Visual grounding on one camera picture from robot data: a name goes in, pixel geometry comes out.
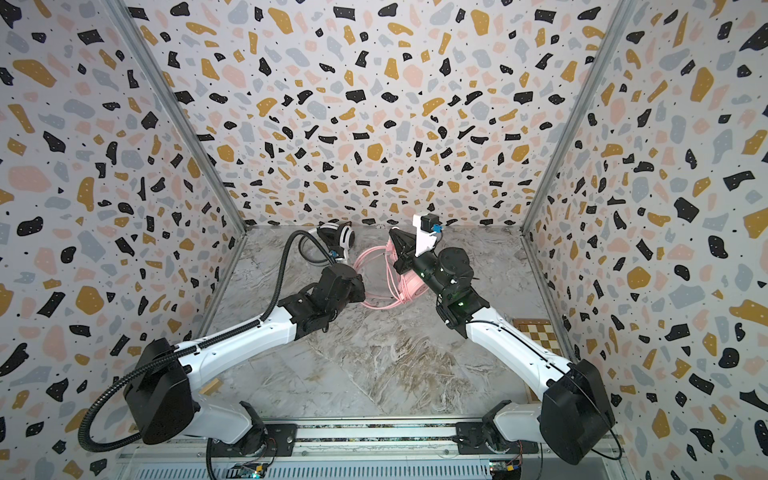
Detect right corner aluminium post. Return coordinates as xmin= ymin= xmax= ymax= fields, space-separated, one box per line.
xmin=520 ymin=0 xmax=637 ymax=235

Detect wooden checkerboard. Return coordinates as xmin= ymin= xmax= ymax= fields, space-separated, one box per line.
xmin=513 ymin=318 xmax=564 ymax=356

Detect corner aluminium post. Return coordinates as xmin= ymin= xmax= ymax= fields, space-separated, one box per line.
xmin=98 ymin=0 xmax=248 ymax=235
xmin=520 ymin=0 xmax=637 ymax=235

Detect pink headphones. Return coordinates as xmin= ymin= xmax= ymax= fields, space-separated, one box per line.
xmin=353 ymin=239 xmax=428 ymax=311

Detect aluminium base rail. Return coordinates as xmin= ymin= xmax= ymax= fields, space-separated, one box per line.
xmin=113 ymin=416 xmax=634 ymax=479

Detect left corner aluminium post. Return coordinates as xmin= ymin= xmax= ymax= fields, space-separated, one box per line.
xmin=98 ymin=0 xmax=248 ymax=235

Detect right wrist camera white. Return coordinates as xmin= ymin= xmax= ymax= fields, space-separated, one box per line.
xmin=412 ymin=213 xmax=443 ymax=257

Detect small wooden block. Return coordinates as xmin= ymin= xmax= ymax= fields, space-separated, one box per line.
xmin=199 ymin=378 xmax=223 ymax=396

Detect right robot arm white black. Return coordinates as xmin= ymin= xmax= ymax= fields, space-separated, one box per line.
xmin=389 ymin=228 xmax=616 ymax=465

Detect white black headphones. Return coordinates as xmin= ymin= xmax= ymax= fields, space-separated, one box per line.
xmin=298 ymin=221 xmax=355 ymax=266

